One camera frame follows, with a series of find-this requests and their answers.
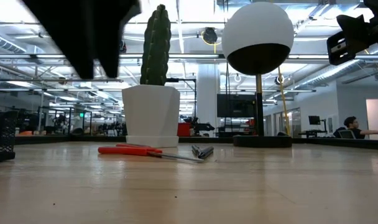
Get yellow power cord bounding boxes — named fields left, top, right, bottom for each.
left=277, top=66, right=292, bottom=137

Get white globe lamp black base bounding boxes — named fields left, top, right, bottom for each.
left=221, top=1, right=295, bottom=149

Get black mesh desk organizer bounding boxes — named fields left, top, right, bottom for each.
left=0, top=110, right=19, bottom=164

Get black desk monitor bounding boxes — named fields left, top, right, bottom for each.
left=308, top=114, right=329, bottom=138

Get black office chair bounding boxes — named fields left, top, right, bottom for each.
left=337, top=129, right=357, bottom=140

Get black display on stand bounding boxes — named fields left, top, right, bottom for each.
left=216, top=93, right=257, bottom=118

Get white hexagonal plant pot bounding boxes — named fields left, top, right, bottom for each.
left=121, top=84, right=181, bottom=149

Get red-handled scissors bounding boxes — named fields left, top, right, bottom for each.
left=98, top=143, right=206, bottom=164

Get person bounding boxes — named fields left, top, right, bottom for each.
left=333, top=116, right=378, bottom=140

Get red storage bin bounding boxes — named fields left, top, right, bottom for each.
left=177, top=122, right=193, bottom=137

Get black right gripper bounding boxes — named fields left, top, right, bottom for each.
left=326, top=14, right=378, bottom=67

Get green cactus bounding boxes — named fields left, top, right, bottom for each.
left=140, top=4, right=172, bottom=86

